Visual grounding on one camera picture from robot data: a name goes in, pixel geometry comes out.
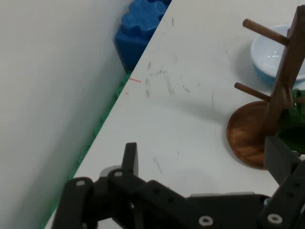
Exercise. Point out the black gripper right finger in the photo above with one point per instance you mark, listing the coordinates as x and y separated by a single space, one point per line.
283 164

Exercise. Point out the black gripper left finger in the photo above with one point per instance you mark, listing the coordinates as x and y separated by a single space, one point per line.
128 195

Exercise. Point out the green enamel mug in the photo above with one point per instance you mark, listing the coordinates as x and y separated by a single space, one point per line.
293 138

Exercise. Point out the dark wooden mug tree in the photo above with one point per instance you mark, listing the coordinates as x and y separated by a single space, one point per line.
281 90

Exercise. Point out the light blue bowl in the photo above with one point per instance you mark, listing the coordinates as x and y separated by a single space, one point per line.
267 55

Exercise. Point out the dark blue foam block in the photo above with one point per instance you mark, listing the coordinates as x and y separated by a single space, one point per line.
135 31

